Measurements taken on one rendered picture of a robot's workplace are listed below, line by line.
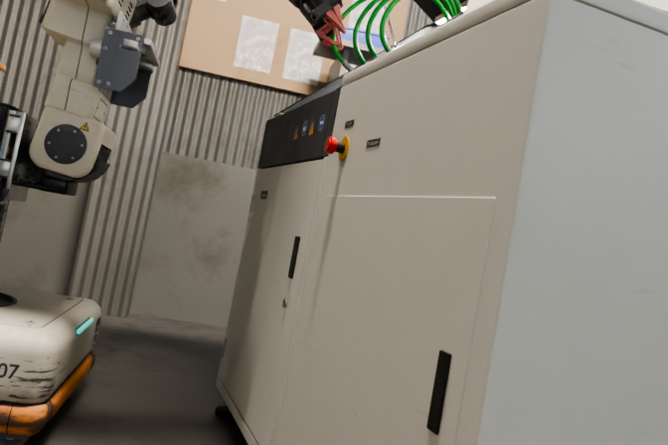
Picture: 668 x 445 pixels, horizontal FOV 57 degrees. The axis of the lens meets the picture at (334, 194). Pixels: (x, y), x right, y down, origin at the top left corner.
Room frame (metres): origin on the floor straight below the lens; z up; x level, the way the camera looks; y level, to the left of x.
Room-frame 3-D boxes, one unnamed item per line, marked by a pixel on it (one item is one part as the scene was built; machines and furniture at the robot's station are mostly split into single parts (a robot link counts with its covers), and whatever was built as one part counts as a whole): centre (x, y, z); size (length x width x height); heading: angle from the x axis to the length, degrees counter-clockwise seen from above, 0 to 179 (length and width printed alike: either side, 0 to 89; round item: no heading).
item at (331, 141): (1.25, 0.01, 0.80); 0.05 x 0.04 x 0.05; 20
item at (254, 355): (1.69, 0.14, 0.44); 0.65 x 0.02 x 0.68; 20
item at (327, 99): (1.69, 0.13, 0.87); 0.62 x 0.04 x 0.16; 20
